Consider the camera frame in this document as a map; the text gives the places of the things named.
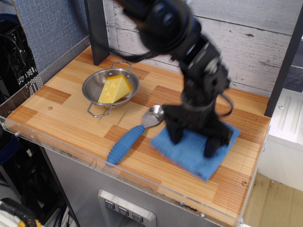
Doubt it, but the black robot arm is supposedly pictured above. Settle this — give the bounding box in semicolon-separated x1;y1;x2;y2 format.
119;0;232;157

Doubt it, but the black braided cable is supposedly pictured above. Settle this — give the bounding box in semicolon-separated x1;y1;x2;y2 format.
0;203;36;227

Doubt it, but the blue towel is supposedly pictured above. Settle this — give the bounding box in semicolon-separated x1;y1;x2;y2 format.
151;124;240;182

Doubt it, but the yellow toy cheese wedge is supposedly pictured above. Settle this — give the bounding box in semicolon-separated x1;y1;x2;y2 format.
98;74;133;104

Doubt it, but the dark shelf post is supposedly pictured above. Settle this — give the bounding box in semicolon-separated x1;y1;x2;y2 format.
264;23;303;117
84;0;110;65

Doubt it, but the small steel two-handled pan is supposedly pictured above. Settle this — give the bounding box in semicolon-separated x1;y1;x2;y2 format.
82;61;140;118

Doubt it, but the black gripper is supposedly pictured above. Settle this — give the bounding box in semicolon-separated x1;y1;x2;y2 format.
163;40;232;157

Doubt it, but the clear acrylic guard rail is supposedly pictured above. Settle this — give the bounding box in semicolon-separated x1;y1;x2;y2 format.
0;35;272;227

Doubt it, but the left dark shelf post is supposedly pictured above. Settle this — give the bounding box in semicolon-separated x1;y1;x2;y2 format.
84;0;110;65

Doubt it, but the right dark shelf post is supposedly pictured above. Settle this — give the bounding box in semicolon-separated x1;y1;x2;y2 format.
264;23;303;117

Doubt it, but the steel toy fridge cabinet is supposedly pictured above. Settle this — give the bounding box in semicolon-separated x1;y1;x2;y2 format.
44;149;223;227

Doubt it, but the white side unit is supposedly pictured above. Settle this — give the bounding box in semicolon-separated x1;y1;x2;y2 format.
258;89;303;191

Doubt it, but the spoon with blue handle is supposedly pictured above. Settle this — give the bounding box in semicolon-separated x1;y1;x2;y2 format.
107;105;164;165

